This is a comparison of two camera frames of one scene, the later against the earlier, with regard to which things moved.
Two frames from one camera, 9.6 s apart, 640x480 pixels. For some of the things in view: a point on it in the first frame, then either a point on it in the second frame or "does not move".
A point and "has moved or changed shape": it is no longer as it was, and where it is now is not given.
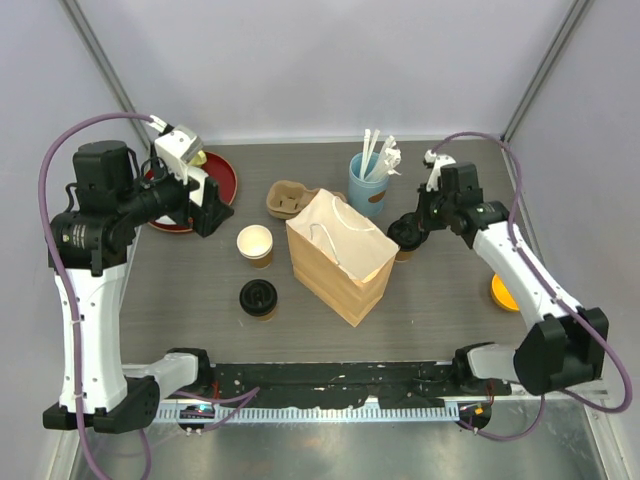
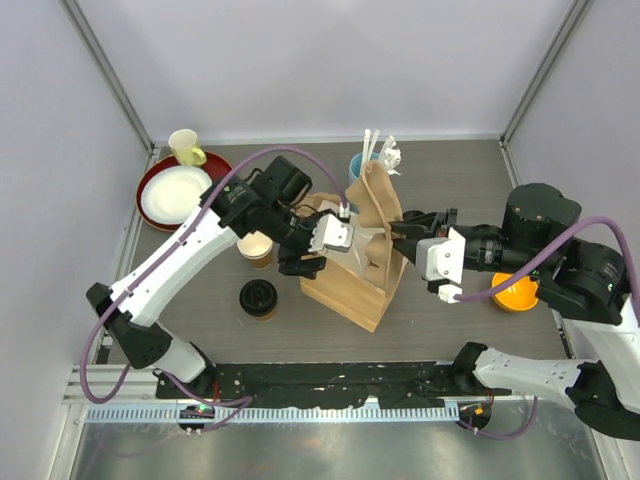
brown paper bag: [340, 255] has moved or changed shape
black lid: [258, 297] does not move
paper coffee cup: [255, 242] does not move
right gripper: [424, 221] to [417, 221]
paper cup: [269, 316] does not move
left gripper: [203, 219] to [292, 262]
